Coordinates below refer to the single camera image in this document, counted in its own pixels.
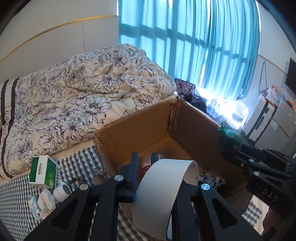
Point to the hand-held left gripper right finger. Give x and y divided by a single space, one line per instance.
154 158

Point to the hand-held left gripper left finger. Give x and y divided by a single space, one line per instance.
135 178

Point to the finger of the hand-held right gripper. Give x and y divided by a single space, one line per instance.
259 151
240 162

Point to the wide grey tape roll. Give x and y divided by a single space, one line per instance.
159 185

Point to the green foil packet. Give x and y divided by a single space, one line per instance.
227 136

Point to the brown cardboard box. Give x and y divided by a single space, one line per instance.
143 129

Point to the green and white carton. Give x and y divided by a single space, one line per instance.
44 171

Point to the person's right hand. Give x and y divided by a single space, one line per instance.
269 220

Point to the small white bottle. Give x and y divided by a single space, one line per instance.
147 165

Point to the white suitcase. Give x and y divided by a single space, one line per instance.
256 120

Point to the grey metal cabinet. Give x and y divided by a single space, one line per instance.
282 125

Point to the large clear water jug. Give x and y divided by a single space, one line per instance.
238 113

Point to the clear plastic bags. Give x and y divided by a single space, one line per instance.
272 91

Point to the pack of water bottles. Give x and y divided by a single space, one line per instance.
215 105

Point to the white round jar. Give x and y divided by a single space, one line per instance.
60 191

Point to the dark patterned bag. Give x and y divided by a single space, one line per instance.
185 87

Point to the black flat screen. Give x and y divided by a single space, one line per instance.
291 73

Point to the crumpled white tissue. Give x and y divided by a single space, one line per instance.
47 200

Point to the floral print duvet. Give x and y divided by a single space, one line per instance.
81 92

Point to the blue tissue pack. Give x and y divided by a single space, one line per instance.
34 206

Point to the teal window curtain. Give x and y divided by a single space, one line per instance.
231 46
161 34

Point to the grey checkered cloth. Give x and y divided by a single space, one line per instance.
13 204

